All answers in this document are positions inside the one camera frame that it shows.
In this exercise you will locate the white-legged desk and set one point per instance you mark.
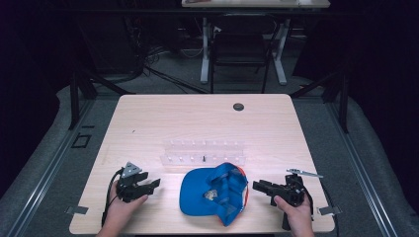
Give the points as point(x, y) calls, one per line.
point(257, 3)

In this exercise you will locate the grey metal table bracket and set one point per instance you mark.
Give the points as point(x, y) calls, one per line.
point(76, 210)
point(329, 210)

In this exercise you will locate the clear acrylic peg rack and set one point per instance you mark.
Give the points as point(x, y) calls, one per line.
point(204, 152)

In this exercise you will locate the black chair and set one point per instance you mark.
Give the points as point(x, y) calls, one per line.
point(238, 46)

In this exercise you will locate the person's left hand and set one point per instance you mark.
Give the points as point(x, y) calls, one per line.
point(120, 212)

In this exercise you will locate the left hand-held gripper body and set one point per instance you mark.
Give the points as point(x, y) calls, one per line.
point(130, 191)

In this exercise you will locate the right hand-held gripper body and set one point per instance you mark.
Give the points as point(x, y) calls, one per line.
point(293, 194)

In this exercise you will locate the black metal frame stand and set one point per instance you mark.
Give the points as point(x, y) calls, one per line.
point(343, 98)
point(74, 98)

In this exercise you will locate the person's right hand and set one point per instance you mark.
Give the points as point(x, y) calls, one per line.
point(301, 220)

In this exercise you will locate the aluminium floor rail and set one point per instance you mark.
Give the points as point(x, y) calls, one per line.
point(49, 168)
point(359, 168)

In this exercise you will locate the blue baseball cap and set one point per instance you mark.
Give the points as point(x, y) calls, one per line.
point(197, 194)

